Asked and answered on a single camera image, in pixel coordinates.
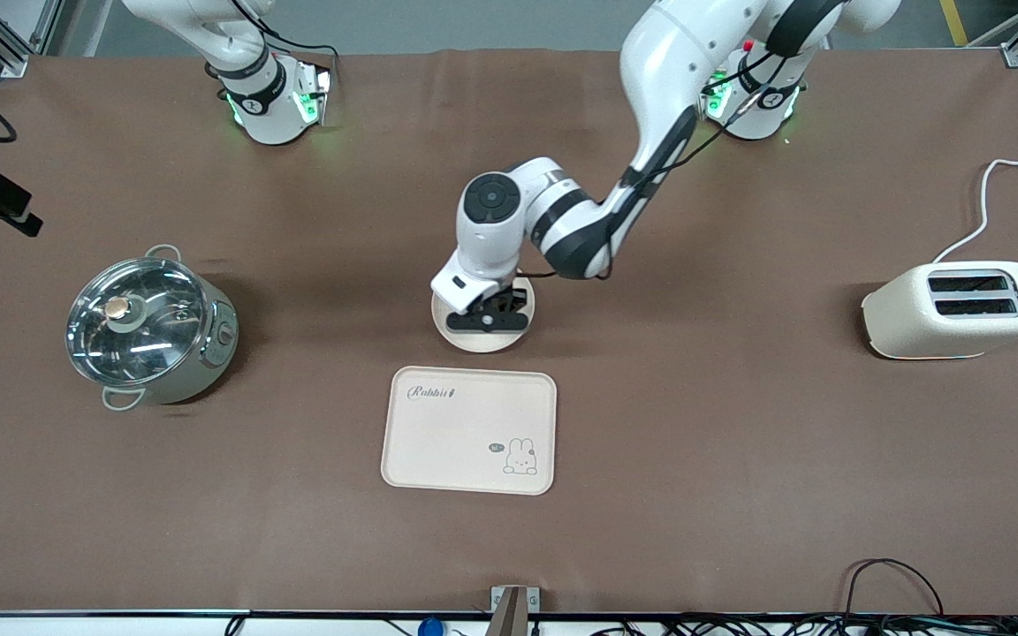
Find cream rabbit print tray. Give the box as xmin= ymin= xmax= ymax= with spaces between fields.
xmin=381 ymin=366 xmax=558 ymax=496

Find brown table cover cloth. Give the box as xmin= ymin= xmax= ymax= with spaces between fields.
xmin=0 ymin=46 xmax=1018 ymax=617

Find glass pot lid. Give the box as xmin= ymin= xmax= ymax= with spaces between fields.
xmin=65 ymin=258 xmax=209 ymax=390

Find cream round plate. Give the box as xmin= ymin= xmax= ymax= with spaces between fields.
xmin=431 ymin=274 xmax=535 ymax=354

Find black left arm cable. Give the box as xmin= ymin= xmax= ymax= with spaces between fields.
xmin=602 ymin=53 xmax=784 ymax=284

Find black cable bundle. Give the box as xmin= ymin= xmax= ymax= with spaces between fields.
xmin=589 ymin=614 xmax=1018 ymax=636

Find cream two-slot toaster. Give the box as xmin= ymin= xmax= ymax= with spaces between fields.
xmin=861 ymin=261 xmax=1018 ymax=360

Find black looped cable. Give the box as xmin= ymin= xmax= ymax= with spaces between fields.
xmin=842 ymin=558 xmax=946 ymax=619

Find green electric cooking pot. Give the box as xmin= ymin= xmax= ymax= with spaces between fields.
xmin=65 ymin=245 xmax=240 ymax=412

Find metal table edge bracket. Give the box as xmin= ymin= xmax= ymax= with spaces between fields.
xmin=491 ymin=586 xmax=541 ymax=636

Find white toaster power cable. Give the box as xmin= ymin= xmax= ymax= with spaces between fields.
xmin=931 ymin=157 xmax=1018 ymax=264

